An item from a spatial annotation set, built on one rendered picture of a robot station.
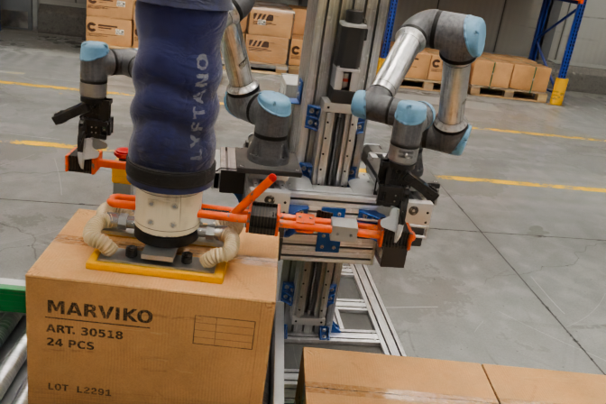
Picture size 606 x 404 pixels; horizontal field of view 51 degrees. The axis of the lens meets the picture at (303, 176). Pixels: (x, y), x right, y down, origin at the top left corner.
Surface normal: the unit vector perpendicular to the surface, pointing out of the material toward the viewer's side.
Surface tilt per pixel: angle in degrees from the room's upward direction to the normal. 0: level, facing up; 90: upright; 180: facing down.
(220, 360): 90
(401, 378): 0
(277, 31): 89
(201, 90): 107
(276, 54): 90
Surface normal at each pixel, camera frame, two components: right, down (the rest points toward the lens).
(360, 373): 0.13, -0.93
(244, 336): 0.01, 0.35
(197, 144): 0.79, 0.02
